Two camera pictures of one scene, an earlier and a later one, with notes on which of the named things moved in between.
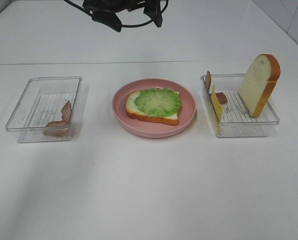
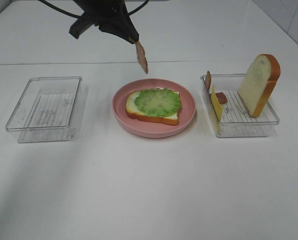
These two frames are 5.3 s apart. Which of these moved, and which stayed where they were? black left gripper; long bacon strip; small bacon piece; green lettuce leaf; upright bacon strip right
Moved: black left gripper; long bacon strip
Stayed: upright bacon strip right; green lettuce leaf; small bacon piece
